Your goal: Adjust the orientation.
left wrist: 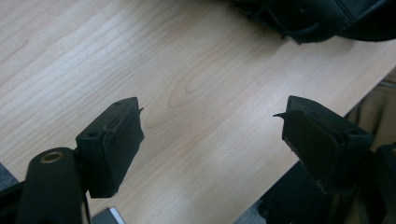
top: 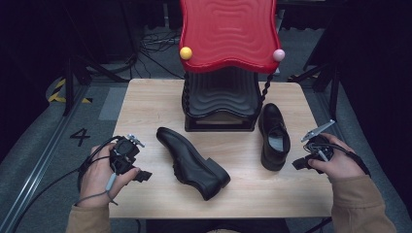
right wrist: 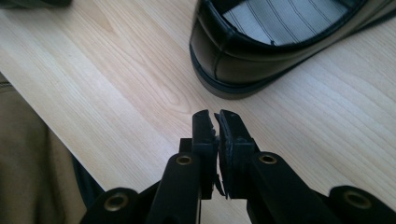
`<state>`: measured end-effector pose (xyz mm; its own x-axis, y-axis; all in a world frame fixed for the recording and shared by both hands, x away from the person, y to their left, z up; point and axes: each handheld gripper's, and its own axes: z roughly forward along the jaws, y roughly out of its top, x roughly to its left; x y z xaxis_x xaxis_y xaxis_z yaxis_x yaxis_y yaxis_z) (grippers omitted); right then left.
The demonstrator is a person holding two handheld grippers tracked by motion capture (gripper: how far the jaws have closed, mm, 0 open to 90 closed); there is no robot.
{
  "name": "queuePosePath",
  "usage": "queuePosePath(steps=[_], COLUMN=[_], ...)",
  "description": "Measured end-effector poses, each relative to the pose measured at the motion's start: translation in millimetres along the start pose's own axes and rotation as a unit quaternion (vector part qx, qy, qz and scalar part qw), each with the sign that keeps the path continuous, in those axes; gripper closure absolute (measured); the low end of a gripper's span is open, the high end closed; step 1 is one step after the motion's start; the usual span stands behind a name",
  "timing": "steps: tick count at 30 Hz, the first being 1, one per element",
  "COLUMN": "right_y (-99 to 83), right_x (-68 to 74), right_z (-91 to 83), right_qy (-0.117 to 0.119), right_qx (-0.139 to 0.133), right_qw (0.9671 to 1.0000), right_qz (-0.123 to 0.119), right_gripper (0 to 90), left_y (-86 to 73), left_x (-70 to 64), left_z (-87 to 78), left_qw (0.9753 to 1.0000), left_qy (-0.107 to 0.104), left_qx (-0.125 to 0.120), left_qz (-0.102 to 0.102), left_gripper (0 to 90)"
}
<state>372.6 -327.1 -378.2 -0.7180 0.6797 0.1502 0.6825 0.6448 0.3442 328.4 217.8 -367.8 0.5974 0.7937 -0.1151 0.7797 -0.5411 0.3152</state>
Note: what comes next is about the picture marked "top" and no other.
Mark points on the person's right hand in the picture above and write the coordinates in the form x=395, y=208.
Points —
x=343, y=165

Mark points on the person's left hand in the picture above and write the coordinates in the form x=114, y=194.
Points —
x=97, y=178

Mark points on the person's dark clothing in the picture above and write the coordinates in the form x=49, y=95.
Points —
x=181, y=227

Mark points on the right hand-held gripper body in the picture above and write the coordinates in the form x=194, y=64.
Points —
x=319, y=147

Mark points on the black leather shoe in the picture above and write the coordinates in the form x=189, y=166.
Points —
x=272, y=119
x=189, y=161

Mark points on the black metal stand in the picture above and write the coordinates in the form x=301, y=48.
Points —
x=333, y=93
x=68, y=87

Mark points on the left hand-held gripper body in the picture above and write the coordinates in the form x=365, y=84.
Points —
x=124, y=152

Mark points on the red and black shoe rack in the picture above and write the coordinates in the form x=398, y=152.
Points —
x=226, y=32

